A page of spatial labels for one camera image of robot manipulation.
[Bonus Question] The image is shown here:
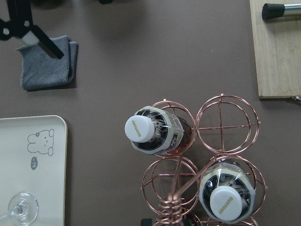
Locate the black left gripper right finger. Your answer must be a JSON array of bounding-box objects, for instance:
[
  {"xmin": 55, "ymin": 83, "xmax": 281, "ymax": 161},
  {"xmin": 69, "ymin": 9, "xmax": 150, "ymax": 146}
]
[{"xmin": 31, "ymin": 25, "xmax": 64, "ymax": 59}]

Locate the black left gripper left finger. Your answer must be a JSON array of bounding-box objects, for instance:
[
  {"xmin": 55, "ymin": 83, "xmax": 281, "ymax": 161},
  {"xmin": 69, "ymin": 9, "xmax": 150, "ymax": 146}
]
[{"xmin": 0, "ymin": 0, "xmax": 33, "ymax": 40}]

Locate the tea bottle white cap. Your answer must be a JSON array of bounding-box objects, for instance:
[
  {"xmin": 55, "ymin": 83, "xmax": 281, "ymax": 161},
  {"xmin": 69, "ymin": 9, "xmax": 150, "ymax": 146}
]
[{"xmin": 124, "ymin": 105, "xmax": 196, "ymax": 157}]

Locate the copper wire bottle basket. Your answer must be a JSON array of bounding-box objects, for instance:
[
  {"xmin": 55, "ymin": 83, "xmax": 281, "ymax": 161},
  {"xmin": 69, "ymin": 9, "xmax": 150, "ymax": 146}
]
[{"xmin": 141, "ymin": 93, "xmax": 266, "ymax": 226}]

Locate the folded grey cloth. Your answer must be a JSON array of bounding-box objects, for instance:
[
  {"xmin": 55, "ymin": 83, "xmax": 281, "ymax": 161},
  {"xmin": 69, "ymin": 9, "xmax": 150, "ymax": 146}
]
[{"xmin": 17, "ymin": 35, "xmax": 79, "ymax": 91}]

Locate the white rabbit tray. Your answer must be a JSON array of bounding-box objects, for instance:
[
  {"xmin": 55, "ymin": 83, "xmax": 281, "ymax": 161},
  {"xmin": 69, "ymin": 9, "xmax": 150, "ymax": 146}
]
[{"xmin": 0, "ymin": 115, "xmax": 68, "ymax": 226}]

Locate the clear wine glass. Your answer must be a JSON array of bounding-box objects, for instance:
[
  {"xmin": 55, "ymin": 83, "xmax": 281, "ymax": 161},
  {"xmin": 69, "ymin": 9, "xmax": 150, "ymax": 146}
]
[{"xmin": 0, "ymin": 191, "xmax": 39, "ymax": 226}]

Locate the steel muddler black tip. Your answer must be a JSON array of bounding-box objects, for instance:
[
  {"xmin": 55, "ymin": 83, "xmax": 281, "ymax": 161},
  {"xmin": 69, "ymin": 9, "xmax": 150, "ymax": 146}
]
[{"xmin": 261, "ymin": 2, "xmax": 301, "ymax": 23}]

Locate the bamboo cutting board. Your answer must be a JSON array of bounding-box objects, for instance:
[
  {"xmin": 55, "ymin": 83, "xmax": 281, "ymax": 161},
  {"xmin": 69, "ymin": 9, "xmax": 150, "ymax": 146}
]
[{"xmin": 250, "ymin": 0, "xmax": 301, "ymax": 98}]

